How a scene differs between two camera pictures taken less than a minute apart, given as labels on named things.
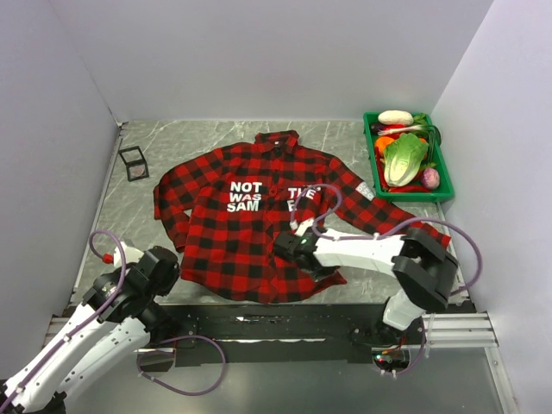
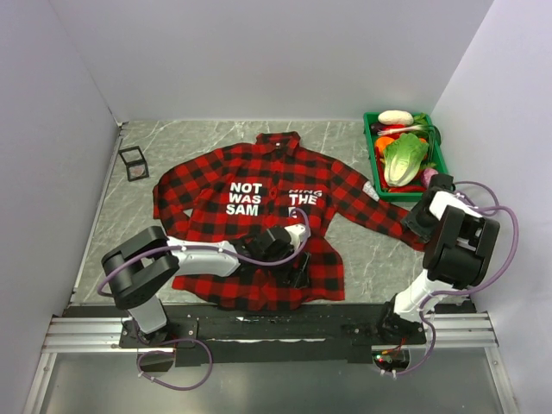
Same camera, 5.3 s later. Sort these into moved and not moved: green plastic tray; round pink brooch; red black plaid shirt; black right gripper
Moved: black right gripper
Not moved: green plastic tray; round pink brooch; red black plaid shirt
